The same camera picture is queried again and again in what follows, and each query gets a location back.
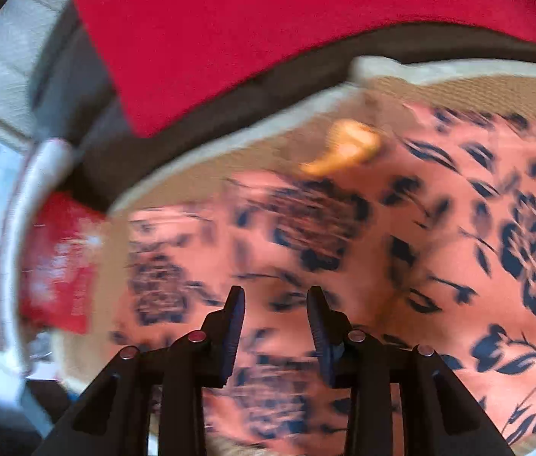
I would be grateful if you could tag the red gift box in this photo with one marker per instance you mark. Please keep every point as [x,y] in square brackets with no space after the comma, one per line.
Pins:
[63,266]

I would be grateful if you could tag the orange floral child's top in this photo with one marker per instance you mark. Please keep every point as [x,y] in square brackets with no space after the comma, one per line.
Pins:
[439,209]

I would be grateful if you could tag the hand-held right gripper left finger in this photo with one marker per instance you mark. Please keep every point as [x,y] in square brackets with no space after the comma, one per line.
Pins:
[230,337]

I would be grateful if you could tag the red blanket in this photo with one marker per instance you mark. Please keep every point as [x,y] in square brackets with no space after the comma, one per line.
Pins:
[249,28]

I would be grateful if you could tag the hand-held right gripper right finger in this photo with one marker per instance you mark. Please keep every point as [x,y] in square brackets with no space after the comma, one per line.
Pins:
[322,337]

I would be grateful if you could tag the woven straw sofa mat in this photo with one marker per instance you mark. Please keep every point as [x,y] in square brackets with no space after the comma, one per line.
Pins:
[463,88]

